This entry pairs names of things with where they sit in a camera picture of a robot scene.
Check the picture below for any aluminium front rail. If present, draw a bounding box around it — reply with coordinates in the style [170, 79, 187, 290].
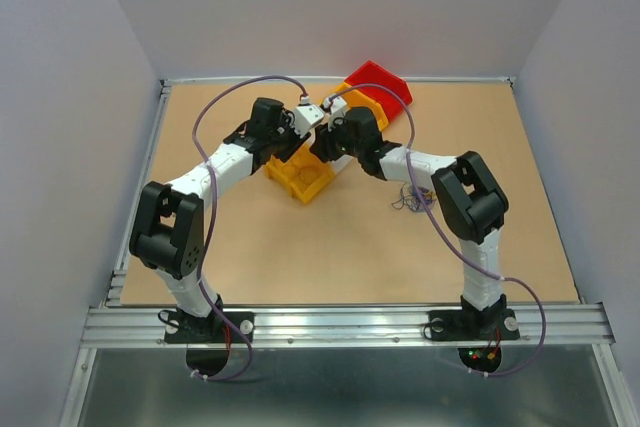
[80, 304, 615, 349]

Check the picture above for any grey metal front panel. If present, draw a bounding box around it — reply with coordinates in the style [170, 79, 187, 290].
[78, 345, 618, 426]

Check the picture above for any yellow plastic bin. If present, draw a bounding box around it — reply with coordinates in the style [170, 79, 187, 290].
[334, 82, 389, 131]
[264, 144, 336, 204]

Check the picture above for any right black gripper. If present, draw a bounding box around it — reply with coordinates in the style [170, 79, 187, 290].
[308, 113, 363, 163]

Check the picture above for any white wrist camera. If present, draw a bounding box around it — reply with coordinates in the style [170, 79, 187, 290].
[320, 94, 348, 122]
[293, 104, 325, 138]

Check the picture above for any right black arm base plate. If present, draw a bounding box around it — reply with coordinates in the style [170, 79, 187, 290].
[427, 309, 521, 342]

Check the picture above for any far yellow plastic bin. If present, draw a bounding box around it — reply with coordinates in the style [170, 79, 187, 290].
[334, 82, 389, 131]

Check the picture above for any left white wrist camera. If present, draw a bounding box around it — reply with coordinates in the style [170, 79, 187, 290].
[293, 104, 325, 138]

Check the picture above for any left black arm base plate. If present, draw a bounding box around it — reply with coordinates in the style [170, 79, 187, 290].
[157, 309, 255, 345]

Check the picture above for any red plastic bin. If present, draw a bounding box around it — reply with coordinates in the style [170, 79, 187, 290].
[345, 60, 413, 124]

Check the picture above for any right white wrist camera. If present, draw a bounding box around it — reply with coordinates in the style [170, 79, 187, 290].
[320, 94, 348, 122]

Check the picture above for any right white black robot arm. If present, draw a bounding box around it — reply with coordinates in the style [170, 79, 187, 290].
[310, 107, 520, 342]

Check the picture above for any near yellow plastic bin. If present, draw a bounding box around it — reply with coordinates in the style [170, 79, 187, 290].
[264, 144, 336, 204]

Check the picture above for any white plastic bin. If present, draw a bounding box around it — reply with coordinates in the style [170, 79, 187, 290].
[327, 156, 353, 176]

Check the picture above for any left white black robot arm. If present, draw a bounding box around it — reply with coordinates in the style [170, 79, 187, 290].
[129, 97, 324, 341]

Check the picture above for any aluminium left side rail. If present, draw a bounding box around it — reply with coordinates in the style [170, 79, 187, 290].
[100, 79, 172, 308]

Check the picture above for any aluminium rail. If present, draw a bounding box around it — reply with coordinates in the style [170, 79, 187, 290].
[100, 79, 172, 308]
[80, 304, 615, 349]
[161, 75, 516, 87]

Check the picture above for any aluminium back rail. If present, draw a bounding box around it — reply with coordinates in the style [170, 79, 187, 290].
[161, 75, 516, 87]

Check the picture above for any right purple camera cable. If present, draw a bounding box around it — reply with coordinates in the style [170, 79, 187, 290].
[322, 82, 547, 378]

